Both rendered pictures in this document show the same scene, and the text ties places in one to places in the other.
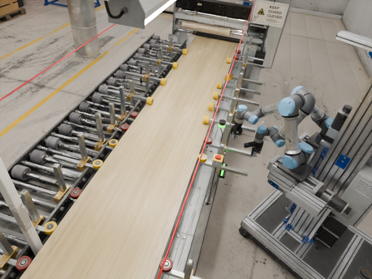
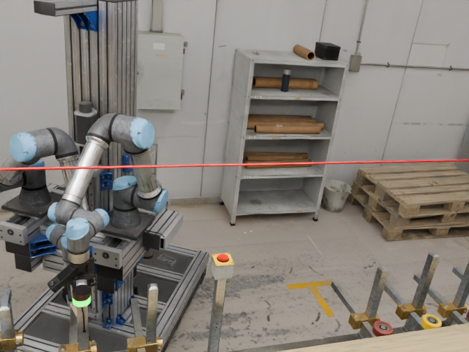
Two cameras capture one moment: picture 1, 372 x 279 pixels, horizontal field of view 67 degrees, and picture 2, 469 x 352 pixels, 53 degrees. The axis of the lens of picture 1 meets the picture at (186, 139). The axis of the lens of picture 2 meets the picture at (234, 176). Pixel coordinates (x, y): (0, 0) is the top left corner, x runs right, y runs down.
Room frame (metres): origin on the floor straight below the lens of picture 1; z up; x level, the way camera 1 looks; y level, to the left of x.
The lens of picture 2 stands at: (2.20, 1.03, 2.24)
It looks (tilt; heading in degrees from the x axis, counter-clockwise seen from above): 25 degrees down; 240
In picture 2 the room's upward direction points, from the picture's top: 7 degrees clockwise
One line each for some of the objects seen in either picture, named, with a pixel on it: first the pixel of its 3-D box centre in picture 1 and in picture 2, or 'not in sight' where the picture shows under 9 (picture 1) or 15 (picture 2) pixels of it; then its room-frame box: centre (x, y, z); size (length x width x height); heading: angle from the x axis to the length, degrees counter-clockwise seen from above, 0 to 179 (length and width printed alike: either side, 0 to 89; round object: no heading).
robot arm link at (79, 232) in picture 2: (241, 112); (78, 235); (1.95, -0.43, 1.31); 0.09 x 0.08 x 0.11; 44
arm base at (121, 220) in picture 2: (298, 162); (125, 212); (1.65, -0.91, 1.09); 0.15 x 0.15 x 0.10
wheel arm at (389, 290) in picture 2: not in sight; (401, 304); (0.52, -0.11, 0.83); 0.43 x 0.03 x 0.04; 79
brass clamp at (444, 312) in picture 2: not in sight; (452, 309); (0.27, -0.01, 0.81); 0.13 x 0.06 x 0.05; 169
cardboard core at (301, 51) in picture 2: not in sight; (303, 52); (-0.32, -2.33, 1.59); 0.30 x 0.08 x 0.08; 78
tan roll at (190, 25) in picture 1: (218, 30); not in sight; (4.62, -0.32, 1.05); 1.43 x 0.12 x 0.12; 79
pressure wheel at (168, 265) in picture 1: (165, 267); (380, 336); (0.80, 0.03, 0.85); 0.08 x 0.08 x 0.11
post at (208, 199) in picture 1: (212, 184); (216, 319); (1.46, -0.24, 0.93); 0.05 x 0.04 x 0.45; 169
